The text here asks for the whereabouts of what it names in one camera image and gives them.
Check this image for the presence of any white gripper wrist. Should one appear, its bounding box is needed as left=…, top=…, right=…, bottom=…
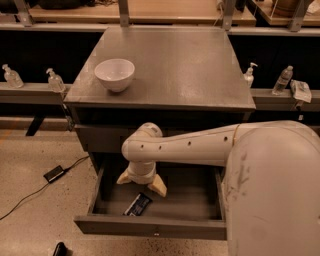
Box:
left=117, top=162, right=167, bottom=197

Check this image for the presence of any dark blue rxbar wrapper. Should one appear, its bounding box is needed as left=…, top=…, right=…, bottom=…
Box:
left=124, top=192, right=153, bottom=216

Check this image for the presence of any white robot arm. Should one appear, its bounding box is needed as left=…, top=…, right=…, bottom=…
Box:
left=118, top=121, right=320, bottom=256

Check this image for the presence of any closed grey upper drawer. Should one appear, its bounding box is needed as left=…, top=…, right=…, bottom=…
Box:
left=74, top=123, right=246, bottom=158

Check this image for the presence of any open grey middle drawer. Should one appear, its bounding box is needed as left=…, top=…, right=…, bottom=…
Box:
left=74, top=154, right=227, bottom=240

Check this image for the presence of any grey wooden drawer cabinet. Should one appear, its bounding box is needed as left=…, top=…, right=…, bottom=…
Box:
left=63, top=25, right=257, bottom=174

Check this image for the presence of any black power adapter brick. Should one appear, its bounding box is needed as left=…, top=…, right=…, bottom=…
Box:
left=43, top=166, right=64, bottom=183

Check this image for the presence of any black object bottom edge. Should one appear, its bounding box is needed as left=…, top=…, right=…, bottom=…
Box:
left=53, top=242, right=68, bottom=256

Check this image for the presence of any white ceramic bowl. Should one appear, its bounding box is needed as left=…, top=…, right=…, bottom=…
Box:
left=94, top=59, right=135, bottom=92

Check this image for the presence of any clear sanitizer bottle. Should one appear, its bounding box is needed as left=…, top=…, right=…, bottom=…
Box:
left=244, top=62, right=257, bottom=87
left=2, top=64, right=24, bottom=88
left=46, top=68, right=66, bottom=93

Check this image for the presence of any clear sanitizer bottle right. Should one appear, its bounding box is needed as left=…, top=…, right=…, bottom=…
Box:
left=244, top=62, right=257, bottom=87

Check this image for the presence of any clear sanitizer bottle far left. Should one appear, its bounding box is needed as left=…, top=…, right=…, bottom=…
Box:
left=2, top=64, right=24, bottom=88

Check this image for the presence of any clear plastic water bottle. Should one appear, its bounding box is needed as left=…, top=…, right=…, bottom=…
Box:
left=272, top=65, right=293, bottom=95

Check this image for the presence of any crumpled white packet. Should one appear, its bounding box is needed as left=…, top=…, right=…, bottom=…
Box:
left=290, top=80, right=312, bottom=103

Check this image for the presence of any wooden workbench top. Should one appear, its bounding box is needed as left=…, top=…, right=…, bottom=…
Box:
left=28, top=0, right=257, bottom=27

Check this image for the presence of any black adapter cable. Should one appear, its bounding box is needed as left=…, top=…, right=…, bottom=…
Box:
left=0, top=155, right=90, bottom=222

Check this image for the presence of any grey metal shelf rail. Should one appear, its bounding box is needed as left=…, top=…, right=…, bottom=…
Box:
left=0, top=82, right=62, bottom=105

